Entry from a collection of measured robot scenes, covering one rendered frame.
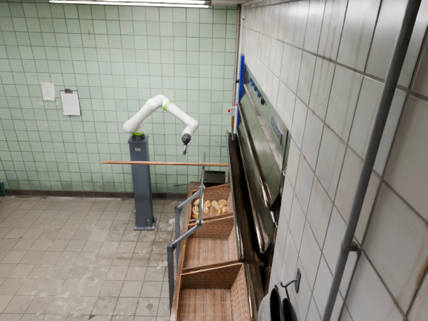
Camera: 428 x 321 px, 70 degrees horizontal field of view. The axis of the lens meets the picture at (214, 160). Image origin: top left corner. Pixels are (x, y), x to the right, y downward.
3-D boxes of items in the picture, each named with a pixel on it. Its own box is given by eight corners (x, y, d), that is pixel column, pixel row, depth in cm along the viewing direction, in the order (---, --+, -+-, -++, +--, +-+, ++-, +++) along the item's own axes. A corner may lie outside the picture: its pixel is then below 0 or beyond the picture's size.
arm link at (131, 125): (118, 128, 319) (149, 97, 294) (126, 123, 333) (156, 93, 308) (126, 137, 321) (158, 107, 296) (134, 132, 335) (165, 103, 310)
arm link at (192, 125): (169, 111, 325) (165, 112, 315) (174, 102, 321) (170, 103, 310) (196, 130, 325) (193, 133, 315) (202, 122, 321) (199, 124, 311)
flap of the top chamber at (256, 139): (241, 104, 298) (249, 86, 291) (273, 211, 137) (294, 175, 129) (237, 103, 298) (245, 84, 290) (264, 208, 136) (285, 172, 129)
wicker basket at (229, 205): (234, 202, 344) (235, 181, 332) (238, 235, 293) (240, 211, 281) (191, 202, 343) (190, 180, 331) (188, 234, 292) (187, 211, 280)
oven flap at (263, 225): (239, 130, 310) (247, 112, 302) (267, 255, 149) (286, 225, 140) (235, 128, 309) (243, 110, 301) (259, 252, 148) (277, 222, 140)
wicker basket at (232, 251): (237, 238, 290) (239, 214, 278) (242, 286, 239) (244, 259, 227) (186, 237, 289) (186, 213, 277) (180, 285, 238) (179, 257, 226)
